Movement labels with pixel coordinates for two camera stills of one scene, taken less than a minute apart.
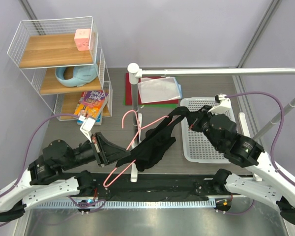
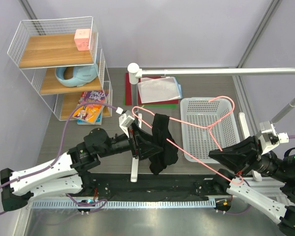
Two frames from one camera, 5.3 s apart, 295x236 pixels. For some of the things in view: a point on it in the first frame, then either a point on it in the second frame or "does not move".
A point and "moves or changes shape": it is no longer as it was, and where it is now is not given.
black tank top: (157, 141) moves or changes shape
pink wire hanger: (139, 128) → (133, 108)
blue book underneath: (98, 121) does not move
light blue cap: (82, 74) does not move
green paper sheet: (152, 105) does not move
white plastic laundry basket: (197, 146) does not move
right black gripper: (201, 114) → (239, 157)
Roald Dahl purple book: (90, 103) does not move
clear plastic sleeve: (153, 89) does not move
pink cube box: (81, 38) does not move
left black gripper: (106, 151) → (147, 146)
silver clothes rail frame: (134, 72) does not move
